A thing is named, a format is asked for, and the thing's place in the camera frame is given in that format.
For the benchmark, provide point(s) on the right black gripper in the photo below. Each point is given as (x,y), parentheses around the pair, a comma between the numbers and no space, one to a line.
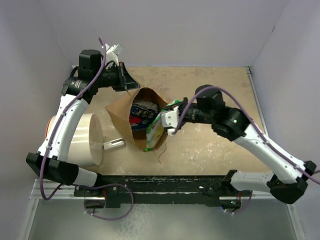
(185,101)

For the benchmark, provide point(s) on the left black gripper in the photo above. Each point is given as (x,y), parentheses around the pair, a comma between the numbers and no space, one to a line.
(125,81)

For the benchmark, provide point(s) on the brown paper bag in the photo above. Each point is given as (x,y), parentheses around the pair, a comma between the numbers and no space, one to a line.
(119,111)

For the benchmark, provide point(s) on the blue Kettle chips bag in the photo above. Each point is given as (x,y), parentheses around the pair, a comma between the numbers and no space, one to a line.
(145,110)

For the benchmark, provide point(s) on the green Chuba snack bag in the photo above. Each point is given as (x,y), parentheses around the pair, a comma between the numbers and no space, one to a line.
(155,130)

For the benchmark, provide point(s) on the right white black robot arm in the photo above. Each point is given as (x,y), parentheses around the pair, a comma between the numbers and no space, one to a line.
(288,178)

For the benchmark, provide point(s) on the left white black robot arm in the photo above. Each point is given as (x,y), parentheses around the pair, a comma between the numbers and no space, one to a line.
(94,71)

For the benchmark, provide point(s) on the red snack packet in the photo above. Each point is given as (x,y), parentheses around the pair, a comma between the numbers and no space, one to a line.
(134,120)

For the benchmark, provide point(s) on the blue snack box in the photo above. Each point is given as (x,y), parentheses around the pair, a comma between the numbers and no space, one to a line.
(140,126)

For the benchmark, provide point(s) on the small white rectangular device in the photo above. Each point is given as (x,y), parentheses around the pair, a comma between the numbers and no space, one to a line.
(114,144)

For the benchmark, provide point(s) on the white cylindrical bucket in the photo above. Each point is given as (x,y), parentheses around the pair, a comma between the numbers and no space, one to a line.
(79,143)

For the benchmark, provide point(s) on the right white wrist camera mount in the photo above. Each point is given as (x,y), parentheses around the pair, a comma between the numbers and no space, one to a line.
(169,120)

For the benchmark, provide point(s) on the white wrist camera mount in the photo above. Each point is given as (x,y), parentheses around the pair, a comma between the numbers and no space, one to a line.
(112,54)
(169,120)

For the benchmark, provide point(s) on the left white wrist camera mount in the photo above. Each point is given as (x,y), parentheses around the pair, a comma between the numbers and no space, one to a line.
(112,54)

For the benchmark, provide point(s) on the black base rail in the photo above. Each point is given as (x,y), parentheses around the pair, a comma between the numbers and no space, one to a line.
(208,190)

